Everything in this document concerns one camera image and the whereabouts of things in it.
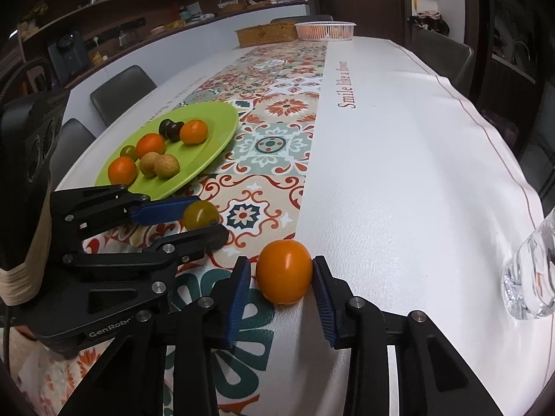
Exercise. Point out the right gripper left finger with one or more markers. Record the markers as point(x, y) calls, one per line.
point(208, 323)

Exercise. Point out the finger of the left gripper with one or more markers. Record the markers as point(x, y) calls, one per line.
point(175, 250)
point(161, 211)

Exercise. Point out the brown longan front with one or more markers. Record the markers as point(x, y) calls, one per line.
point(166, 166)

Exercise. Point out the grey chair near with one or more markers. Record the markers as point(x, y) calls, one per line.
point(72, 142)

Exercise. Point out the green plum left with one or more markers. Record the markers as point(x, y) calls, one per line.
point(129, 152)

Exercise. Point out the grey chair table end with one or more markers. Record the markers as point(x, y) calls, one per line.
point(303, 19)

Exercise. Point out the dark chestnut back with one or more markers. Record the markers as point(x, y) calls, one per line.
point(165, 126)

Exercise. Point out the clear plastic fruit container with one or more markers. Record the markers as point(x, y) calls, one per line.
point(325, 30)

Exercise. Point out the black coffee machine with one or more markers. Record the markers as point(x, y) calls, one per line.
point(69, 57)

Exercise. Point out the green plate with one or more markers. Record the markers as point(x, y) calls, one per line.
point(222, 120)

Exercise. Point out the orange tangerine centre back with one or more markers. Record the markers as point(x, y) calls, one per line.
point(194, 132)

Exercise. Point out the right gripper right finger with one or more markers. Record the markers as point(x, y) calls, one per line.
point(350, 322)

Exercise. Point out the grey chair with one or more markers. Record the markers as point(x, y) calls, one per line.
point(448, 58)
point(72, 142)
point(121, 92)

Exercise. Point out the orange oval kumquat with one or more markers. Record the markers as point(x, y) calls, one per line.
point(284, 272)

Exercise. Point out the large orange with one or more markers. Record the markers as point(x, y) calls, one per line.
point(122, 171)

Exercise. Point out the green plum with stem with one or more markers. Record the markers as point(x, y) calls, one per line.
point(200, 214)

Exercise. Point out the grey chair right side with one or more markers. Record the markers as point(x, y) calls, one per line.
point(448, 58)

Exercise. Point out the orange tangerine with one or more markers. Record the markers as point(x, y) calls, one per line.
point(150, 142)
point(194, 132)

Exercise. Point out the patterned table runner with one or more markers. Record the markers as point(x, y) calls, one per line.
point(257, 184)

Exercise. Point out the orange tangerine centre front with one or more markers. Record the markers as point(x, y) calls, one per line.
point(150, 142)

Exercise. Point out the grey chair far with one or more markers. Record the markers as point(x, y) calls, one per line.
point(121, 92)

